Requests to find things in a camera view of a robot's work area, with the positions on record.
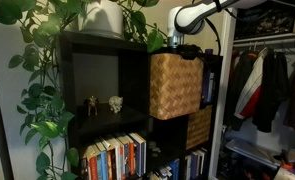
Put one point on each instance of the gold animal figurine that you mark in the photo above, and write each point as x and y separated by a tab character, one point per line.
92	105

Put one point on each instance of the lower shelf books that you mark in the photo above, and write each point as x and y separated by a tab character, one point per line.
140	156

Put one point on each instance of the row of books lower left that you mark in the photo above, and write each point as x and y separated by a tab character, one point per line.
115	160

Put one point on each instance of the grey pebble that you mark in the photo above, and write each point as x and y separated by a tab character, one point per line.
154	154
156	150
152	144

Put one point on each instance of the small purple cup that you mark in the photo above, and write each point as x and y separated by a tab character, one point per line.
209	51

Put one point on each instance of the white and red jacket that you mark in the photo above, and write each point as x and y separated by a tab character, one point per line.
252	90

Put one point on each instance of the white closet shelf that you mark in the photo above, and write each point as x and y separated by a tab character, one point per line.
280	34

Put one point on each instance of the tall blue book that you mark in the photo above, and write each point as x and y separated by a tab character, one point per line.
206	86

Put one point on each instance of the metal closet rod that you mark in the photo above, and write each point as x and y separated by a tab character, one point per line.
287	40

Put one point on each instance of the large woven bamboo drawer basket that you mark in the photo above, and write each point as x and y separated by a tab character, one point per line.
175	86

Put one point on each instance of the white plant pot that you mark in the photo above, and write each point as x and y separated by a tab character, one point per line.
102	16

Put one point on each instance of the orange clamp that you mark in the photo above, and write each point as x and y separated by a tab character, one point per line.
286	164

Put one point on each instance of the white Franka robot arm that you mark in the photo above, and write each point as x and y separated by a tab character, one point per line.
187	16

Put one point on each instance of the orange spine book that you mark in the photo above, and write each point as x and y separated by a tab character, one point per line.
131	158

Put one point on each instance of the white elephant figurine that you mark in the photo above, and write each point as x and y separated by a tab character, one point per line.
115	103

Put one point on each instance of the brown paperback book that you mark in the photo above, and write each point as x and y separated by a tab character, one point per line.
83	165

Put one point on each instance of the orange-red spine book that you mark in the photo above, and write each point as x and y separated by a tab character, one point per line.
93	168

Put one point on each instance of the white hardcover book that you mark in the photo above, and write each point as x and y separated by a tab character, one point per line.
211	87

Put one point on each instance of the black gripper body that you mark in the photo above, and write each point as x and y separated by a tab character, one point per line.
177	50

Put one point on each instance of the green pothos plant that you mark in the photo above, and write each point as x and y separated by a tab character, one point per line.
5	10

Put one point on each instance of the orange hanger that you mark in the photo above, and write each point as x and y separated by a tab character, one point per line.
252	55

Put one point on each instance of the pile of white books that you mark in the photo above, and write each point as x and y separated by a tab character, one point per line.
160	173

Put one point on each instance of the grey flat board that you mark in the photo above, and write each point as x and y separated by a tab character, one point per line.
250	151

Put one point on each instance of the small woven bamboo basket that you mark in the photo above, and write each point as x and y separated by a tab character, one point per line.
202	131

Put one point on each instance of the dark hanging garment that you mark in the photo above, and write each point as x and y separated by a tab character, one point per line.
237	96

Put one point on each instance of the dark printed box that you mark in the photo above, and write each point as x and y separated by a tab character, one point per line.
267	21

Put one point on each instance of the dark blue paperback book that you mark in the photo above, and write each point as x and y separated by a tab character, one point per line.
194	164

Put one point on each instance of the bright blue book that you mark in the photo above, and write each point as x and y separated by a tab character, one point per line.
175	168

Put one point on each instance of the blue-grey book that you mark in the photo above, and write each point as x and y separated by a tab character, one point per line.
126	160

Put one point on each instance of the black cube bookshelf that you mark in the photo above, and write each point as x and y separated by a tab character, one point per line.
133	83

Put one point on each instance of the black hanging jacket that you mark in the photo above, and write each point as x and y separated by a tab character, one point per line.
270	90

